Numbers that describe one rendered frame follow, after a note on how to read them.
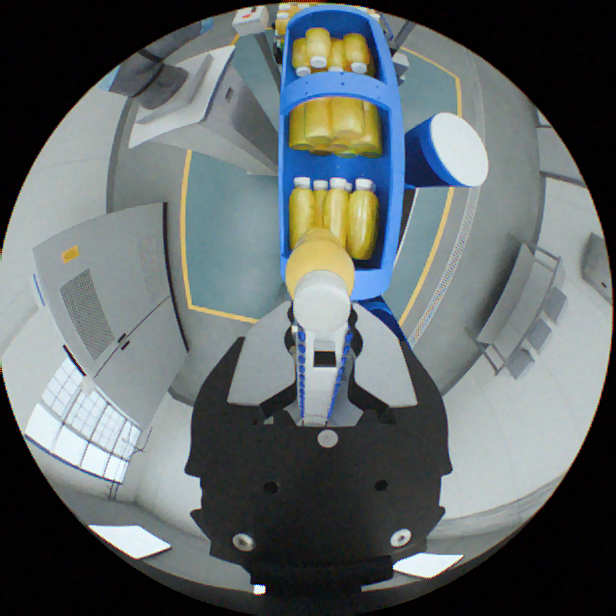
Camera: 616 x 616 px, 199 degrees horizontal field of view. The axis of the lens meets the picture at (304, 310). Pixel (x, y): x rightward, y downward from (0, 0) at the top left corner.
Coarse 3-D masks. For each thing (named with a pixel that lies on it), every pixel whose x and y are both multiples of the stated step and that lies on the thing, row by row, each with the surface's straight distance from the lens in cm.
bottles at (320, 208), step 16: (304, 48) 72; (336, 48) 72; (368, 48) 81; (304, 64) 67; (336, 64) 66; (304, 144) 49; (320, 144) 53; (336, 144) 48; (304, 192) 45; (320, 192) 51; (336, 192) 45; (288, 208) 48; (304, 208) 45; (320, 208) 50; (336, 208) 44; (304, 224) 45; (320, 224) 50; (336, 224) 44
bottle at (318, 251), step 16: (304, 240) 19; (320, 240) 17; (336, 240) 20; (304, 256) 15; (320, 256) 14; (336, 256) 15; (288, 272) 15; (304, 272) 14; (320, 272) 13; (336, 272) 14; (352, 272) 15; (288, 288) 15; (352, 288) 15
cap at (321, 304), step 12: (324, 276) 12; (300, 288) 12; (312, 288) 11; (324, 288) 11; (336, 288) 11; (300, 300) 11; (312, 300) 11; (324, 300) 11; (336, 300) 11; (348, 300) 12; (300, 312) 12; (312, 312) 12; (324, 312) 12; (336, 312) 12; (348, 312) 12; (300, 324) 12; (312, 324) 12; (324, 324) 12; (336, 324) 12
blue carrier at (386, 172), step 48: (288, 48) 74; (384, 48) 60; (288, 96) 44; (336, 96) 40; (384, 96) 42; (288, 144) 52; (384, 144) 57; (288, 192) 49; (384, 192) 53; (288, 240) 49; (384, 240) 51; (384, 288) 40
